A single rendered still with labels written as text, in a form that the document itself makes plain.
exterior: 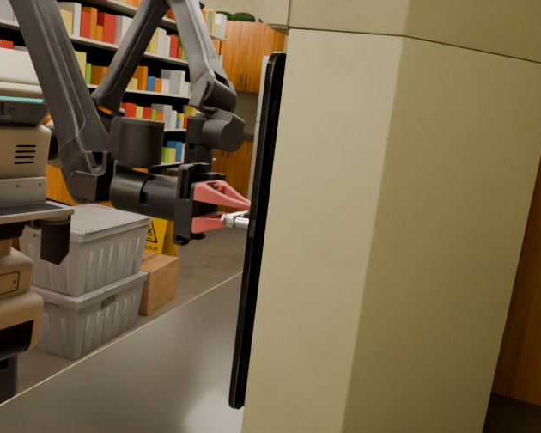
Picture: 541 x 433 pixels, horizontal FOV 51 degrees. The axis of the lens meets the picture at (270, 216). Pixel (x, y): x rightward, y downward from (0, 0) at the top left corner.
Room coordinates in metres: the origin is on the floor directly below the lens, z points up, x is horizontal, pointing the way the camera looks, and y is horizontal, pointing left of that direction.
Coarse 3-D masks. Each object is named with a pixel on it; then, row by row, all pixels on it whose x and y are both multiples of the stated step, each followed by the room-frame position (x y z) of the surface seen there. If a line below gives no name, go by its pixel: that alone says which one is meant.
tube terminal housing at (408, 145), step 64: (320, 0) 0.56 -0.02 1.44; (384, 0) 0.54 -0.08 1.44; (448, 0) 0.55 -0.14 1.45; (512, 0) 0.58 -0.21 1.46; (320, 64) 0.56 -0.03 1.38; (384, 64) 0.54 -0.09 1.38; (448, 64) 0.55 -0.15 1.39; (512, 64) 0.59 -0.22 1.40; (320, 128) 0.55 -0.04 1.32; (384, 128) 0.53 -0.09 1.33; (448, 128) 0.56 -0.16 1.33; (512, 128) 0.59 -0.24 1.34; (320, 192) 0.55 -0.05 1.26; (384, 192) 0.53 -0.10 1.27; (448, 192) 0.57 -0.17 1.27; (512, 192) 0.60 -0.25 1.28; (320, 256) 0.55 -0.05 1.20; (384, 256) 0.54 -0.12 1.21; (448, 256) 0.57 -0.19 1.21; (512, 256) 0.61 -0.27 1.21; (256, 320) 0.57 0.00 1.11; (320, 320) 0.54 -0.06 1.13; (384, 320) 0.54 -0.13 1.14; (448, 320) 0.58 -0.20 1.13; (256, 384) 0.57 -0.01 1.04; (320, 384) 0.54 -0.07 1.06; (384, 384) 0.55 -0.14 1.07; (448, 384) 0.59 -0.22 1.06
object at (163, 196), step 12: (180, 168) 0.69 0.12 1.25; (192, 168) 0.70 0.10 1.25; (204, 168) 0.74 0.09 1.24; (156, 180) 0.72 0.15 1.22; (168, 180) 0.72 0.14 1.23; (180, 180) 0.69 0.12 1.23; (192, 180) 0.72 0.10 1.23; (156, 192) 0.71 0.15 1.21; (168, 192) 0.71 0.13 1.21; (180, 192) 0.69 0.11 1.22; (144, 204) 0.72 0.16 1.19; (156, 204) 0.71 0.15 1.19; (168, 204) 0.70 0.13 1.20; (156, 216) 0.72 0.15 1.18; (168, 216) 0.71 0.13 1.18; (180, 240) 0.70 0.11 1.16
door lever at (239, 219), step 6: (240, 210) 0.67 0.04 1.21; (246, 210) 0.67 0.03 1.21; (222, 216) 0.64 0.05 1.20; (228, 216) 0.64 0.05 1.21; (234, 216) 0.64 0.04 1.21; (240, 216) 0.65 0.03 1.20; (246, 216) 0.66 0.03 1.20; (222, 222) 0.64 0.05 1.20; (228, 222) 0.63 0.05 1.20; (234, 222) 0.63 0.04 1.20; (240, 222) 0.63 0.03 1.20; (246, 222) 0.63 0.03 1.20; (234, 228) 0.64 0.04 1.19; (240, 228) 0.64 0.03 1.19; (246, 228) 0.63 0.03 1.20
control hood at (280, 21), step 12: (252, 0) 0.58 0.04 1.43; (264, 0) 0.58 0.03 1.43; (276, 0) 0.58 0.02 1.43; (288, 0) 0.57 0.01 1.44; (264, 12) 0.58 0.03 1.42; (276, 12) 0.57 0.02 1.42; (288, 12) 0.57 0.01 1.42; (264, 24) 0.58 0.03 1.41; (276, 24) 0.58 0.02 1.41; (288, 24) 0.57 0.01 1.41
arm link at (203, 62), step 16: (176, 0) 1.33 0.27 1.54; (192, 0) 1.33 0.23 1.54; (176, 16) 1.31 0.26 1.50; (192, 16) 1.27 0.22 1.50; (192, 32) 1.24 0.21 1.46; (208, 32) 1.27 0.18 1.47; (192, 48) 1.21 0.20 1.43; (208, 48) 1.20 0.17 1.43; (192, 64) 1.18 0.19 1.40; (208, 64) 1.14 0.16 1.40; (192, 80) 1.15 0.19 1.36; (208, 80) 1.12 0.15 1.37; (224, 80) 1.16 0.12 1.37; (208, 96) 1.10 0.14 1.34; (224, 96) 1.12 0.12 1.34
